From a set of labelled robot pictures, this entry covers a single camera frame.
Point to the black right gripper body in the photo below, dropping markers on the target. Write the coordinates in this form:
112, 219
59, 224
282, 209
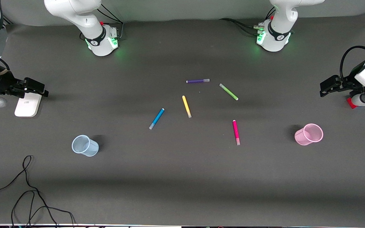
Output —
2, 84

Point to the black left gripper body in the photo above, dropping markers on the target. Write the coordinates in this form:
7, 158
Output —
349, 82

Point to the pink marker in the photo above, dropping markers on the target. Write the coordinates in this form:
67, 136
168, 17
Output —
235, 132

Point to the blue marker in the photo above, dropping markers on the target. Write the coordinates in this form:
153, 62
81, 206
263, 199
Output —
156, 118

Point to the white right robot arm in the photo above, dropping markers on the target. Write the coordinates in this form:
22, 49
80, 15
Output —
87, 19

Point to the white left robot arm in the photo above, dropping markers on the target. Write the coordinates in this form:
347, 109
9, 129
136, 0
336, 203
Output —
280, 19

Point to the rubiks cube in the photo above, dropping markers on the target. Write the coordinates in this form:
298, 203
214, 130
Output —
351, 103

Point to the white stand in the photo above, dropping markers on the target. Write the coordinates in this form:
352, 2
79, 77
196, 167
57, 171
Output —
27, 106

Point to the pink mesh cup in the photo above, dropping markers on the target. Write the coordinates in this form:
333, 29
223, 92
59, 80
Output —
307, 135

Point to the blue mesh cup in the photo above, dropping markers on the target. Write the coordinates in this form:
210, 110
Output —
86, 147

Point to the green marker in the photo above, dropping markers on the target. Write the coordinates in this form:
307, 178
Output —
228, 91

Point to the purple marker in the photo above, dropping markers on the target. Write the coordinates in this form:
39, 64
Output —
197, 81

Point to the yellow marker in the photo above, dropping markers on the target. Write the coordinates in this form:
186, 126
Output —
186, 106

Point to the dark gray table cover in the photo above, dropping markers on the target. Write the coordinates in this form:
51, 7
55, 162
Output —
182, 177

